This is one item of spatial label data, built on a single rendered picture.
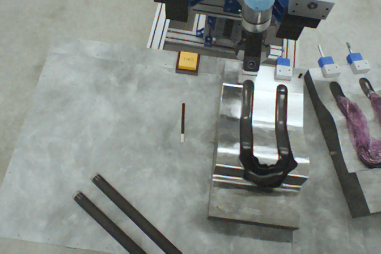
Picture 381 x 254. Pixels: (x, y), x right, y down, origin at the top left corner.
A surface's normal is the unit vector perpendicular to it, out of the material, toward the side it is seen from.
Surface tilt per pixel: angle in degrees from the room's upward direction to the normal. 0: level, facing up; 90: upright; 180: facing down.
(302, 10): 90
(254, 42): 41
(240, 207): 0
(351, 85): 0
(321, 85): 0
